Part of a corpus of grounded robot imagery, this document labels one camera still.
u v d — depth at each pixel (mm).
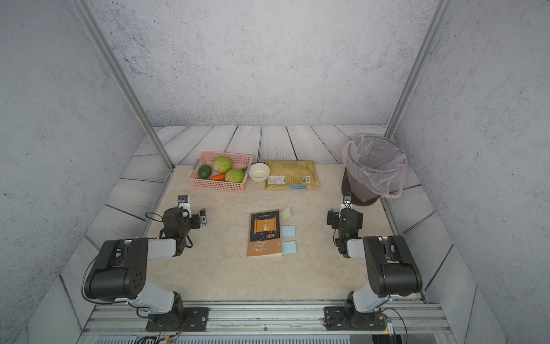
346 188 1050
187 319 722
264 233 921
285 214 981
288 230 936
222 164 1136
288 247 893
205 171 1129
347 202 808
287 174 1147
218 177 1138
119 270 460
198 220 866
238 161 1190
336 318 726
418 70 840
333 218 866
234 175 1076
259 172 1145
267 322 728
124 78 871
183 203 821
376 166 991
